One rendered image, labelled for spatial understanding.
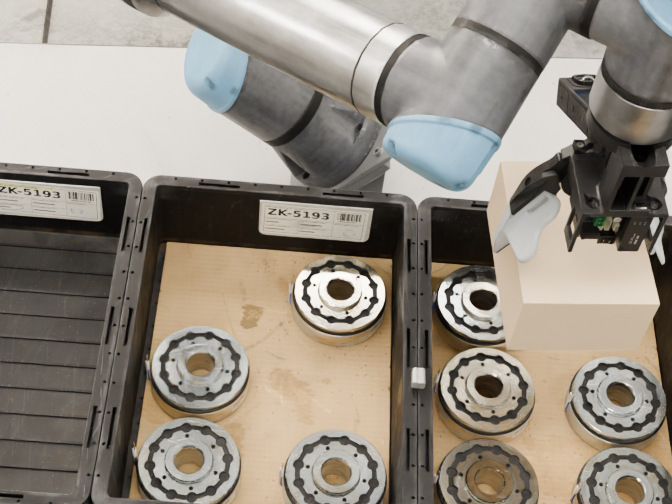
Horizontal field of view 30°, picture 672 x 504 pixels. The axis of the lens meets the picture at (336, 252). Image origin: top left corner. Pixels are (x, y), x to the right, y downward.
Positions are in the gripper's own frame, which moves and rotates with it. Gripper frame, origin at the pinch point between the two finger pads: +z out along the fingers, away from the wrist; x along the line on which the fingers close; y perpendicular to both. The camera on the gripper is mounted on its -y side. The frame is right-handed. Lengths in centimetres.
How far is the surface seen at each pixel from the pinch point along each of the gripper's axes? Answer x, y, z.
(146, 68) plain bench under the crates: -43, -61, 40
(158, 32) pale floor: -46, -141, 111
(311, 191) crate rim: -22.0, -19.6, 16.9
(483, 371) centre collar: -4.0, -0.5, 23.1
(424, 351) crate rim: -11.3, 1.0, 16.8
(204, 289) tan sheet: -33.6, -13.3, 26.9
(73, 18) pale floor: -65, -145, 111
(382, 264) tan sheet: -13.2, -17.0, 26.9
